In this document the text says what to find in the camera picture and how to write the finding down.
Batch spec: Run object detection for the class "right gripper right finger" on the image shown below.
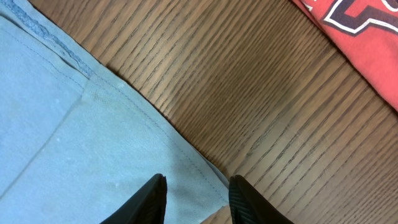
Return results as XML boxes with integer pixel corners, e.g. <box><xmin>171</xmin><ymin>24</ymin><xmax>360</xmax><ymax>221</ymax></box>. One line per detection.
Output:
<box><xmin>228</xmin><ymin>175</ymin><xmax>293</xmax><ymax>224</ymax></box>

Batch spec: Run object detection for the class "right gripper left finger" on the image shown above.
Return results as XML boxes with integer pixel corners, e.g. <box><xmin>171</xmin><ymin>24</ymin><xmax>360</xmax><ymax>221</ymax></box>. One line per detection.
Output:
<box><xmin>101</xmin><ymin>174</ymin><xmax>167</xmax><ymax>224</ymax></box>

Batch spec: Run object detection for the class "light blue printed t-shirt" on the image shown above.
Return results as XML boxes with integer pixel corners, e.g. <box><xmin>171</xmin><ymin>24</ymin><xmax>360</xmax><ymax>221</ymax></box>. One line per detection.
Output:
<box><xmin>1</xmin><ymin>1</ymin><xmax>228</xmax><ymax>223</ymax></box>

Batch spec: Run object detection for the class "red t-shirt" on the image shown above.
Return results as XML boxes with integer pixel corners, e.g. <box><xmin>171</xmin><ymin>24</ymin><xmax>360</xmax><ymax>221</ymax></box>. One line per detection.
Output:
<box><xmin>293</xmin><ymin>0</ymin><xmax>397</xmax><ymax>109</ymax></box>

